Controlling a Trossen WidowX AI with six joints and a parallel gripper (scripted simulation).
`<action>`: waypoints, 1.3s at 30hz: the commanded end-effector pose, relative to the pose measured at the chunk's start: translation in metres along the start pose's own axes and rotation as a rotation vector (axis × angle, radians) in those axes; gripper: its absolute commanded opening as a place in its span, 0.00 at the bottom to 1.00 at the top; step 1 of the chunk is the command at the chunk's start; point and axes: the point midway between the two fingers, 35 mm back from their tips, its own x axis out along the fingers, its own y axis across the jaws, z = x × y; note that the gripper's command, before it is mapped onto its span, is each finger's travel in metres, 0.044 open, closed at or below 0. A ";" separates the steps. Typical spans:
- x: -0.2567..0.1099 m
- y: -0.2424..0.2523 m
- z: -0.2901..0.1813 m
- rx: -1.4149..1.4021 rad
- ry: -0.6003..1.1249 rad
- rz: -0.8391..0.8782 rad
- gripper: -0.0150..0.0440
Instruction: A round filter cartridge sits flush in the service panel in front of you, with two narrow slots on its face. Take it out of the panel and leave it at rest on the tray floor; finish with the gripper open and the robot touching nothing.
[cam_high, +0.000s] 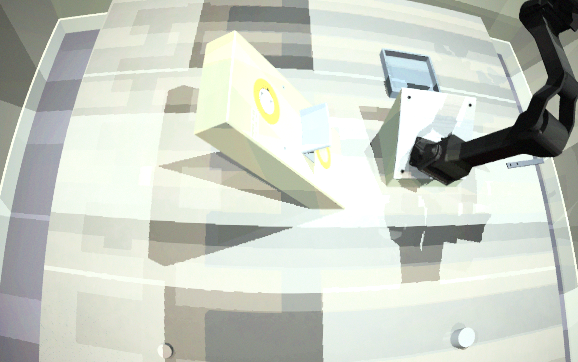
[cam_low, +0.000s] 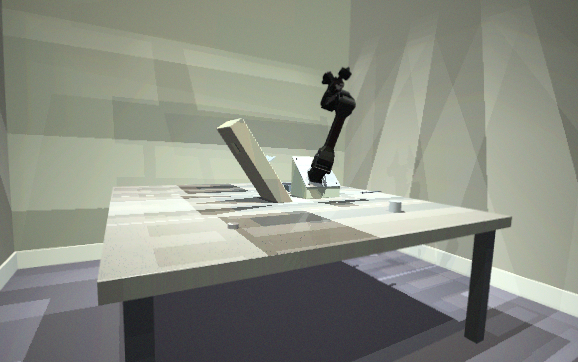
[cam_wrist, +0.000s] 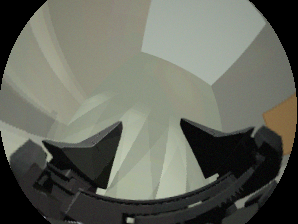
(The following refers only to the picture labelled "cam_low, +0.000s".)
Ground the white cylinder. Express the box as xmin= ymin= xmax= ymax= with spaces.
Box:
xmin=389 ymin=200 xmax=402 ymax=213

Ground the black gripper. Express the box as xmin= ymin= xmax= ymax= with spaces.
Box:
xmin=338 ymin=67 xmax=352 ymax=80

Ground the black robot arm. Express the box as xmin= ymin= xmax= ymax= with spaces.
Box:
xmin=308 ymin=70 xmax=356 ymax=183

